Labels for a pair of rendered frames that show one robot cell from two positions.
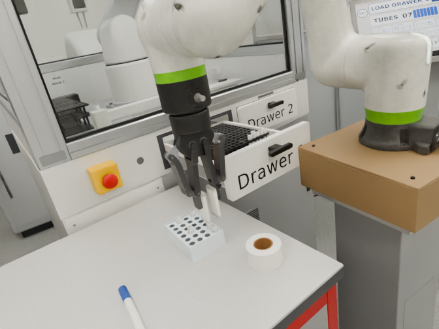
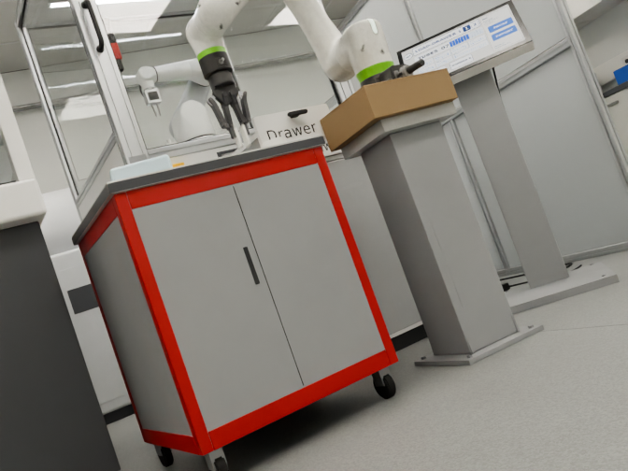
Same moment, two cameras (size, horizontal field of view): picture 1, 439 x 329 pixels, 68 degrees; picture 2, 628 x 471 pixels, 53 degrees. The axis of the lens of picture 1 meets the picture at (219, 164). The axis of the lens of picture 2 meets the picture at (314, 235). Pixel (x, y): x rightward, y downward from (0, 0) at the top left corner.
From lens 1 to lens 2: 155 cm
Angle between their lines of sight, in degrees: 26
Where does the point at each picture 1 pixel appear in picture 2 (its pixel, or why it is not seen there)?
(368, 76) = (347, 52)
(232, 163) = (260, 121)
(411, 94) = (371, 52)
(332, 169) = (336, 117)
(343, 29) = (331, 35)
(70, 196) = not seen: hidden behind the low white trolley
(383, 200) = (359, 111)
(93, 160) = not seen: hidden behind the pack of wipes
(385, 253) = (395, 173)
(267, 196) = not seen: hidden behind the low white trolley
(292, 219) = (384, 263)
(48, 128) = (135, 137)
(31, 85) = (124, 108)
